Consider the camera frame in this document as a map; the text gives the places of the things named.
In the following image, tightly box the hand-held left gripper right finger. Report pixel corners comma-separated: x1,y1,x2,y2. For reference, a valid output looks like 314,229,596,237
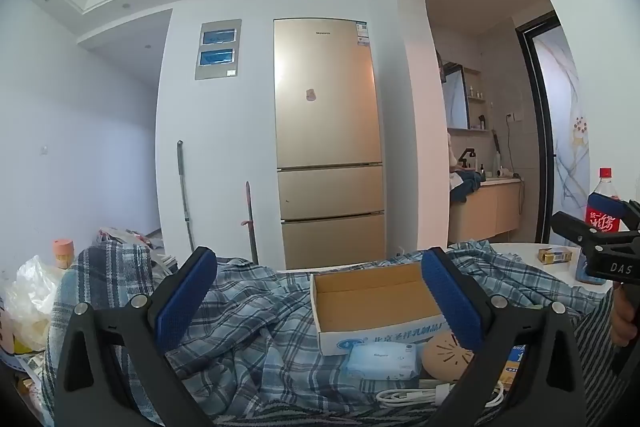
420,247,586,427

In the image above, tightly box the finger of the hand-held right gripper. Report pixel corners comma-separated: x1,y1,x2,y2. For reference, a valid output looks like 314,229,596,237
586,193,640,234
550,211,640,254

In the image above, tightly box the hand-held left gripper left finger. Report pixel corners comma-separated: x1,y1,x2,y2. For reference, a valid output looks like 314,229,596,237
54,246,218,427

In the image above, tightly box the beige round slotted disc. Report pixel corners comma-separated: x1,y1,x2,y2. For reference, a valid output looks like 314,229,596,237
419,331,476,383

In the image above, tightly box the cardboard box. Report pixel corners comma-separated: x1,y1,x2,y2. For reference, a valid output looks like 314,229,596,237
310,262,463,356

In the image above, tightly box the light blue tissue pack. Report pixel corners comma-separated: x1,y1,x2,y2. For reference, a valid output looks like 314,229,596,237
345,343,426,381

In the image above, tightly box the yellow and blue packet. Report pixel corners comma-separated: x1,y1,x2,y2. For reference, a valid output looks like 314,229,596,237
500,344,528,390

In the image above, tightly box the white cable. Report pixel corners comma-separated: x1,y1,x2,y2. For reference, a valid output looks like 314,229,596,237
375,379,506,407

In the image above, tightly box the person's right hand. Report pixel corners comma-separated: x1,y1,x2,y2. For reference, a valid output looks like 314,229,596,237
611,292,640,348

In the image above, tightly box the cola bottle with red cap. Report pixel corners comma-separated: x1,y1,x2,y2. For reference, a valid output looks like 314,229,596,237
585,167,623,233

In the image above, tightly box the blue container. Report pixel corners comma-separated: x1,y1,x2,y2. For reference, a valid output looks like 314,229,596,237
575,252,608,285

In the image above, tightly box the small yellow box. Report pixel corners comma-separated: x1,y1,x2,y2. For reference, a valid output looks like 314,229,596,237
537,246,576,265

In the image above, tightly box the white round table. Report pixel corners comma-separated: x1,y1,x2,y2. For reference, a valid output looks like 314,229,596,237
492,243,611,293

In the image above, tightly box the blue plaid blanket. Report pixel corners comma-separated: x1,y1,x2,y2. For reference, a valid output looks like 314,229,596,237
42,239,616,427

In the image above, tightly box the patterned glass door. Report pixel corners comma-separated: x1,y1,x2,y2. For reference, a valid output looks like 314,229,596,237
515,12,593,253

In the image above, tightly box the grey striped cloth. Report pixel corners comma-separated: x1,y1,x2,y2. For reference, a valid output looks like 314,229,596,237
572,292,626,408

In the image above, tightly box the wooden vanity cabinet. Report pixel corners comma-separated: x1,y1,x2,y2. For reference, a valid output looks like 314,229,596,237
449,179,523,243

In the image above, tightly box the pile of colourful bags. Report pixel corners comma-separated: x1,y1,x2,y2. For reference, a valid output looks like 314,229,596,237
96,227,151,250

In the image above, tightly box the dark broom stick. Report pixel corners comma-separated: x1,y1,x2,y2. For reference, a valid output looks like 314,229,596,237
240,181,260,265

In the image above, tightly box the blue cloth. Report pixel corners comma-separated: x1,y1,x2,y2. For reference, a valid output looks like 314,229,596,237
450,170,486,202

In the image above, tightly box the orange capped bottle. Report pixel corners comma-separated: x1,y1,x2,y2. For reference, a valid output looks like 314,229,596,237
52,238,76,270

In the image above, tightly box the white plastic bag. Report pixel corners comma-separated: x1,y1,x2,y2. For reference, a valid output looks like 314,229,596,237
5,254,66,353

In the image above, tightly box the bathroom mirror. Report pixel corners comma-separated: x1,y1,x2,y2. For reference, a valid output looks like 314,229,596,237
442,64,471,130

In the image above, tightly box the gold refrigerator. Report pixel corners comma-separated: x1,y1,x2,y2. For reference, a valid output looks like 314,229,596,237
272,18,388,271

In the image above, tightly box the grey mop handle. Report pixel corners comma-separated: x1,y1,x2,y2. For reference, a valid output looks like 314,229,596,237
176,139,196,253

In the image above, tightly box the bathroom wall shelf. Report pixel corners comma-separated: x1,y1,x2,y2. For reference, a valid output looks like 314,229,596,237
467,66,491,100

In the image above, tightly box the grey wall electrical panel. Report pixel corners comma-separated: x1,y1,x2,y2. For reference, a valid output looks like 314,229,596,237
194,19,242,81

